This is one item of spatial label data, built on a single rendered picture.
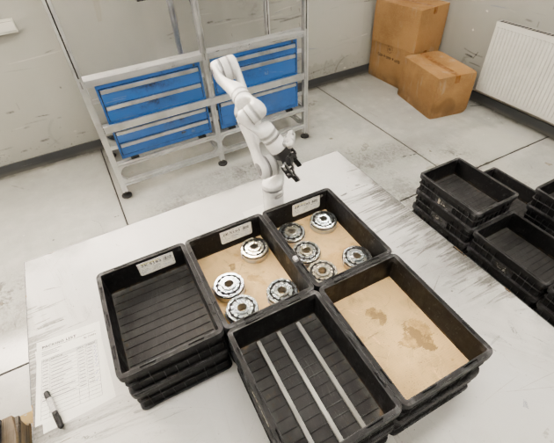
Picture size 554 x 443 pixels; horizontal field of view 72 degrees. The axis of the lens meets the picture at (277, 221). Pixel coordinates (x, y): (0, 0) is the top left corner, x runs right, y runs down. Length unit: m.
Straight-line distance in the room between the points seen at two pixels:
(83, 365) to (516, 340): 1.43
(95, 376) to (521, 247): 2.01
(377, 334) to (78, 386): 0.95
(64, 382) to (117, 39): 2.83
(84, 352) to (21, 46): 2.66
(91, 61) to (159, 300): 2.67
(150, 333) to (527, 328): 1.24
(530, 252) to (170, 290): 1.77
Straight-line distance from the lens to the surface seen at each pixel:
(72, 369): 1.50
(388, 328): 1.25
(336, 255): 1.40
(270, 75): 3.22
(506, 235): 2.36
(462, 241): 2.23
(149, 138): 3.05
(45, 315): 1.68
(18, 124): 3.87
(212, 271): 1.38
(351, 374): 1.16
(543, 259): 2.31
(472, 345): 1.22
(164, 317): 1.31
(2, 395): 2.51
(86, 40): 3.66
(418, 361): 1.21
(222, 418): 1.27
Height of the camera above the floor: 1.88
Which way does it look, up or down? 44 degrees down
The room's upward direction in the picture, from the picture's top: 4 degrees counter-clockwise
